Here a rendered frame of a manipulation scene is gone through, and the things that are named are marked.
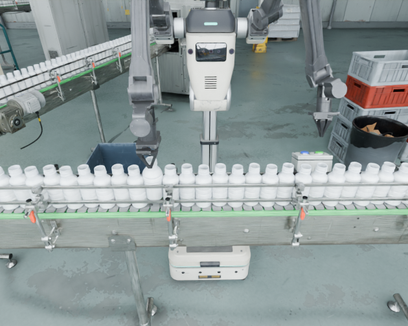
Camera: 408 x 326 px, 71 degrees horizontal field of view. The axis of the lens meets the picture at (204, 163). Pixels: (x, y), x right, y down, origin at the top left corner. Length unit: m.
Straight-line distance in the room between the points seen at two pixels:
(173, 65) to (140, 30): 3.85
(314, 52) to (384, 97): 2.16
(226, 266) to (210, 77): 1.17
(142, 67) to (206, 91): 0.65
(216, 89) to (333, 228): 0.82
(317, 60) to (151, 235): 0.89
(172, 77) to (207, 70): 3.38
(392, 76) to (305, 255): 1.82
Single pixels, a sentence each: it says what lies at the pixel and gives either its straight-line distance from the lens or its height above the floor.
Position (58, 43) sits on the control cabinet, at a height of 0.64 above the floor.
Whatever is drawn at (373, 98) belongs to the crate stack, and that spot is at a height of 0.76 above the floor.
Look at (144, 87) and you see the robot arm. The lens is 0.85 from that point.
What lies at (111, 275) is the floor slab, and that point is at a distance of 2.19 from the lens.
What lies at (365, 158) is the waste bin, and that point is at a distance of 2.85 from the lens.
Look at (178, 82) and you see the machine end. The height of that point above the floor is 0.31.
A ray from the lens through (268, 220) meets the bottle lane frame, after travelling 1.10.
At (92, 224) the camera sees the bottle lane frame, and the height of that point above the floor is 0.95.
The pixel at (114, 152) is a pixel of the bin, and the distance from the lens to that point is 1.67.
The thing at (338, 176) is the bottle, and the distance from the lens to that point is 1.09.
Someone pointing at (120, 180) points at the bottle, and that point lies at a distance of 1.03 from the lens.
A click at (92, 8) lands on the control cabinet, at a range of 7.70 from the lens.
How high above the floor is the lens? 1.71
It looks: 33 degrees down
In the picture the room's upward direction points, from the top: straight up
